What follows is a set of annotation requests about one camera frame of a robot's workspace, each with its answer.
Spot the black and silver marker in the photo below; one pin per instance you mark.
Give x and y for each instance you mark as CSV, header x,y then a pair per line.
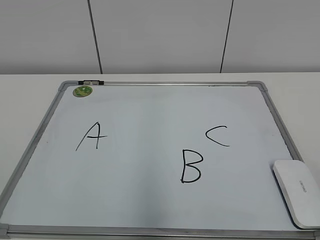
x,y
91,82

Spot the round green magnet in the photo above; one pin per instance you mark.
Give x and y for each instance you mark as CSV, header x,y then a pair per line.
x,y
82,91

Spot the white rectangular board eraser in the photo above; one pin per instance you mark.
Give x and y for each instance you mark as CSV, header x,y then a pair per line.
x,y
300,191

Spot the white board with grey frame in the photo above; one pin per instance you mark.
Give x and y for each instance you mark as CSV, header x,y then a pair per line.
x,y
154,160

